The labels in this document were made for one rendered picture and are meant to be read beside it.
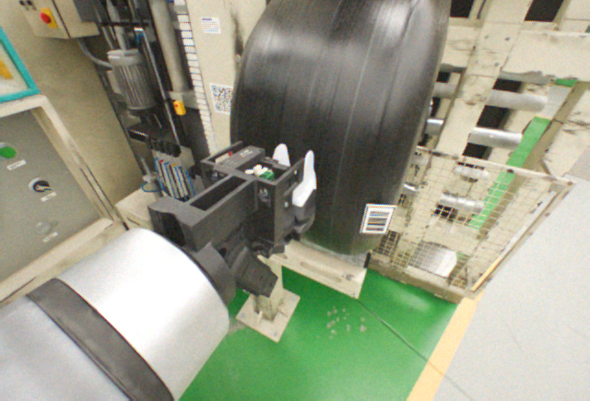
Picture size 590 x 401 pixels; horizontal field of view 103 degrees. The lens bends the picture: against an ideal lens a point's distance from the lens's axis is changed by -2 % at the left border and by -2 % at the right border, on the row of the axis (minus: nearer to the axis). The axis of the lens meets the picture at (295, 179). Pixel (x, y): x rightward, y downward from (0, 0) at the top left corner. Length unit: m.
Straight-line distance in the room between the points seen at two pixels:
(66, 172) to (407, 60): 0.79
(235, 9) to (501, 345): 1.85
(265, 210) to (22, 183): 0.69
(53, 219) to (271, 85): 0.69
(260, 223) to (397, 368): 1.40
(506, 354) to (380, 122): 1.63
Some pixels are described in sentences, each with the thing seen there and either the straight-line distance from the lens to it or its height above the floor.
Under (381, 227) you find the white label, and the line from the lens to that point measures 0.39.
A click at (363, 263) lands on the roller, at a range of 0.64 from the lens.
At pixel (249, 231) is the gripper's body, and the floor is 1.27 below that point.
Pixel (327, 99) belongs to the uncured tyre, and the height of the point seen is 1.32.
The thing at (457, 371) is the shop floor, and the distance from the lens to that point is 1.67.
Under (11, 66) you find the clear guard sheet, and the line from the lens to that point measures 0.75.
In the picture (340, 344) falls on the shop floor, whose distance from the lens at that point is 1.52.
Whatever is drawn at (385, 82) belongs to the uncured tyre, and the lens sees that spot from 0.32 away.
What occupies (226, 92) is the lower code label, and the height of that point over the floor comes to 1.24.
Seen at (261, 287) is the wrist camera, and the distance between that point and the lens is 0.26.
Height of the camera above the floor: 1.43
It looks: 37 degrees down
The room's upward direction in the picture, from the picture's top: straight up
